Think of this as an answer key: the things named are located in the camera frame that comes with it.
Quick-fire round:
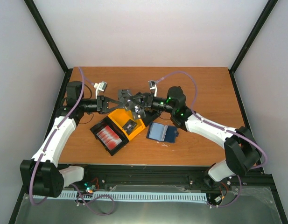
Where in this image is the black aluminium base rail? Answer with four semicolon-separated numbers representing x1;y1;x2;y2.
24;164;274;194

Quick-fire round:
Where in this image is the red card stack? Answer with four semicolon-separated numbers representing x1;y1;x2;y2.
97;126;122;151

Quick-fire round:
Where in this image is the black bin with blue cards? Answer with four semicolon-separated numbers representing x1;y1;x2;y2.
142;111;161;127

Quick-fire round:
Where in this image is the black frame post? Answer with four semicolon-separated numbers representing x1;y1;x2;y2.
229;0;279;73
24;0;73;74

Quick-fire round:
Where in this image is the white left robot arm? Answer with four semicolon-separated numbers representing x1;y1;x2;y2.
20;81;123;198

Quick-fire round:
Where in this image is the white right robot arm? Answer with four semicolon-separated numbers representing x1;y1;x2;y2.
128;86;264;183

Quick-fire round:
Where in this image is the black card in yellow bin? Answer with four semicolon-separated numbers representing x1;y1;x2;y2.
123;119;137;135

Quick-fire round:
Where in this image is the light blue cable duct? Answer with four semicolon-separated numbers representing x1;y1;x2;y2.
31;189;209;203

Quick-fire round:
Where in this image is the black frame post right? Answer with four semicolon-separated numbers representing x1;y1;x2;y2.
229;0;279;73

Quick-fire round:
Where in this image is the black bin with red cards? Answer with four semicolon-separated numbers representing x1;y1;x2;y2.
90;116;129;156

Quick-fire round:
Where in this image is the metal base plate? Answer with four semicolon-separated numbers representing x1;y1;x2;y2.
15;185;287;224

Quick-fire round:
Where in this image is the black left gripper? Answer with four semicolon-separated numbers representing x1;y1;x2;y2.
80;95;122;114

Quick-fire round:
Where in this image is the black VIP card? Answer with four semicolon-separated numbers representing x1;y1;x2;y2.
118;89;146;120

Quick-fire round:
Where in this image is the black frame post left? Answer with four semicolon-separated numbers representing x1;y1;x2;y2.
24;0;73;74

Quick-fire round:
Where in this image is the blue card holder wallet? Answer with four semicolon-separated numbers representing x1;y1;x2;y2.
146;122;179;143

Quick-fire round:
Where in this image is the yellow bin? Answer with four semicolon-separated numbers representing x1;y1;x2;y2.
108;109;146;141

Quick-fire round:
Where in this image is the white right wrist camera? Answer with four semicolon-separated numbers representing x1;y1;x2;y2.
148;80;158;97

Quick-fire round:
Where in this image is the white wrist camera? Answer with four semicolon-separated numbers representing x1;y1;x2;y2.
148;80;158;97
93;81;108;97

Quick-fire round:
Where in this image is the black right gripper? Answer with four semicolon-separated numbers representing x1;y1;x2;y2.
130;92;175;114

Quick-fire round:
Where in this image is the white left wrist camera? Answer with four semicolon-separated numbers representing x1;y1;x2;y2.
93;81;108;97

